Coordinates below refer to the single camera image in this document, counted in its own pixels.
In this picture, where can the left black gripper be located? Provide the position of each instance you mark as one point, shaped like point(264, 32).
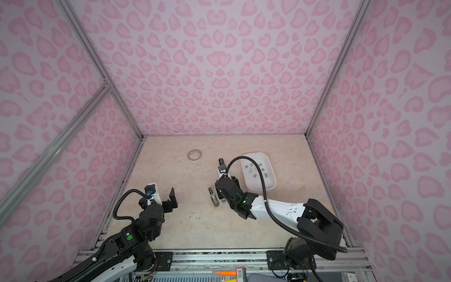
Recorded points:
point(166, 204)

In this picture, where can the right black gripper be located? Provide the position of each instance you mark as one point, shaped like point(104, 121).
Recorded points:
point(221, 196)

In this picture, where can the white mini stapler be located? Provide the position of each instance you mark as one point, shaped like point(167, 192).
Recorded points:
point(213, 197)

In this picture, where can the black stapler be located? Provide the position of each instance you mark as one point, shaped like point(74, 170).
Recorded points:
point(222, 163)

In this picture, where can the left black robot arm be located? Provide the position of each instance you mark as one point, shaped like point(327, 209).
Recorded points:
point(128, 250)

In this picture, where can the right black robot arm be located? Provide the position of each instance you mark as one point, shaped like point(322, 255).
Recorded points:
point(316, 231)

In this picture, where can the white plastic tray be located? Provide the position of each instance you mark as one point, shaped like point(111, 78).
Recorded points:
point(253, 184)

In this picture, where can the white tape roll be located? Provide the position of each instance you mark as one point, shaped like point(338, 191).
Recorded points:
point(194, 155)

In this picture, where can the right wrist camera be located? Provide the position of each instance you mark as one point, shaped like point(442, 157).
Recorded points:
point(223, 173)

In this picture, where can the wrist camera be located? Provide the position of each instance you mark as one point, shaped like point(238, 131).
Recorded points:
point(223, 173)
point(152, 194)

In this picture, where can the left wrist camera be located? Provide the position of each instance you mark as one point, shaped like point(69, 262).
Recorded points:
point(152, 194)

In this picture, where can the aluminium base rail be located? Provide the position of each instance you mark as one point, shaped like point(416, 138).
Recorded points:
point(203, 265)

